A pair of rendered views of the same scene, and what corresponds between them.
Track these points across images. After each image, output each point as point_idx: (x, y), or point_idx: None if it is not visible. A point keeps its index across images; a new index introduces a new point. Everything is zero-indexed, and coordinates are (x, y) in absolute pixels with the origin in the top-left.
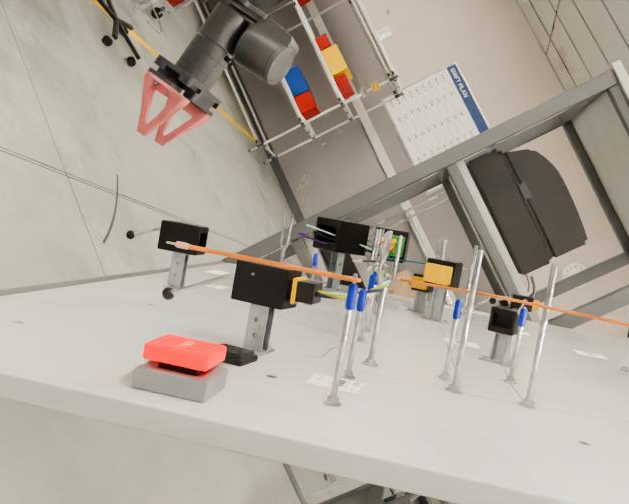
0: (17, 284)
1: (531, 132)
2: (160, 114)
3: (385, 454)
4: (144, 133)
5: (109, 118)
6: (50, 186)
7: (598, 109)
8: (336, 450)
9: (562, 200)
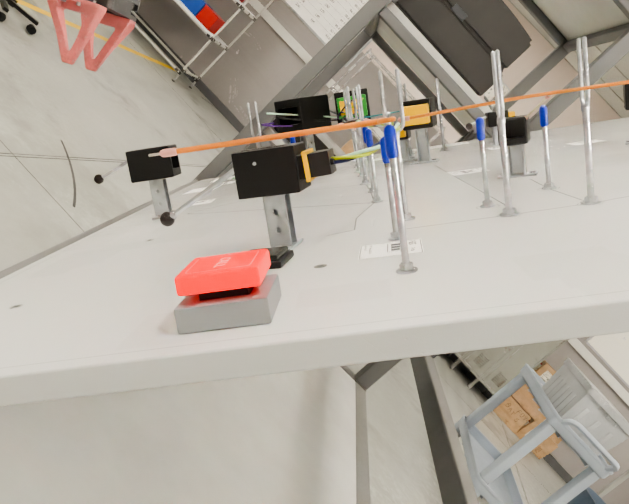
0: None
1: None
2: (80, 33)
3: (516, 306)
4: (71, 61)
5: (32, 89)
6: (2, 171)
7: None
8: (459, 322)
9: (497, 9)
